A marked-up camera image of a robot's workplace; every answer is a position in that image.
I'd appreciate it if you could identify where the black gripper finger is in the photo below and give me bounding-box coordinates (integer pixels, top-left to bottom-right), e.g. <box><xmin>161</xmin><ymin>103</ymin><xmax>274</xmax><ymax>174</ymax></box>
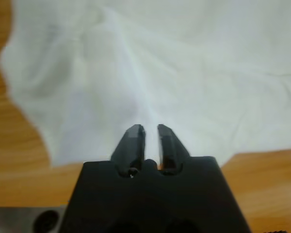
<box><xmin>111</xmin><ymin>124</ymin><xmax>146</xmax><ymax>176</ymax></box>
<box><xmin>157</xmin><ymin>124</ymin><xmax>185</xmax><ymax>175</ymax></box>

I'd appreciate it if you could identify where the white t-shirt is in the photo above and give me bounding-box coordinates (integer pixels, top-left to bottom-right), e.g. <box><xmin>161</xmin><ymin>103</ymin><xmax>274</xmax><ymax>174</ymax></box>
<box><xmin>0</xmin><ymin>0</ymin><xmax>291</xmax><ymax>170</ymax></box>

